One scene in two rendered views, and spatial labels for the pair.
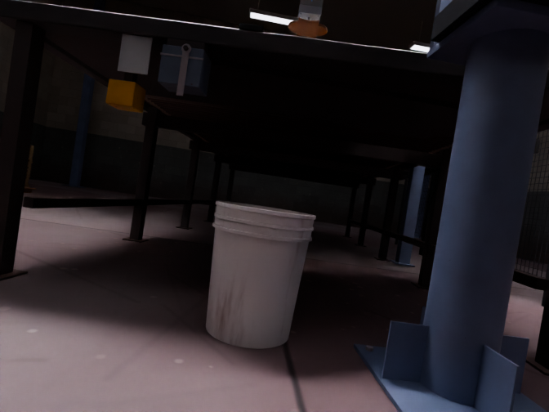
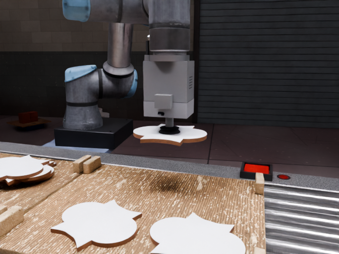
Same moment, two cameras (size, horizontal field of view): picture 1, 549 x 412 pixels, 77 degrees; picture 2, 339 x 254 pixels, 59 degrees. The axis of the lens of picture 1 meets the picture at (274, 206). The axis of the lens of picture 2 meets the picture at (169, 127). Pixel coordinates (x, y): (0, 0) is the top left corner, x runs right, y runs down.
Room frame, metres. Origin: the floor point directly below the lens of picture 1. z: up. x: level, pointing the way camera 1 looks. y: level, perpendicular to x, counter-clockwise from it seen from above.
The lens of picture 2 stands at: (1.87, 0.13, 1.21)
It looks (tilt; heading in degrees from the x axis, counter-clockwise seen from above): 14 degrees down; 195
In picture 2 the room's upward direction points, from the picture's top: straight up
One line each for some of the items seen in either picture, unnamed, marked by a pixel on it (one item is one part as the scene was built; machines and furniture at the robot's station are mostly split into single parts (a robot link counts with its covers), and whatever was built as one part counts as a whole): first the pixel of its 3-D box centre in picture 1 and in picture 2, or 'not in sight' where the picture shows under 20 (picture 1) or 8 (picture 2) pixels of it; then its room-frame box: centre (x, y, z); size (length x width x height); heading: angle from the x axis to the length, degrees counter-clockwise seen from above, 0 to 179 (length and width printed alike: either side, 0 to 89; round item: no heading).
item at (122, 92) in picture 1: (129, 72); not in sight; (1.13, 0.54, 0.74); 0.09 x 0.08 x 0.24; 87
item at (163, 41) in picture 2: not in sight; (168, 42); (1.31, -0.02, 1.23); 0.08 x 0.08 x 0.05
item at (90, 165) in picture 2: not in sight; (92, 164); (1.25, -0.23, 0.95); 0.06 x 0.02 x 0.03; 179
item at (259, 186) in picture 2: not in sight; (259, 183); (1.26, 0.16, 0.95); 0.06 x 0.02 x 0.03; 179
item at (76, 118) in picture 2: not in sight; (82, 113); (0.84, -0.50, 0.99); 0.15 x 0.15 x 0.10
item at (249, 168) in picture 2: not in sight; (256, 171); (1.13, 0.16, 0.92); 0.06 x 0.06 x 0.01; 87
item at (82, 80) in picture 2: not in sight; (82, 82); (0.84, -0.49, 1.10); 0.13 x 0.12 x 0.14; 123
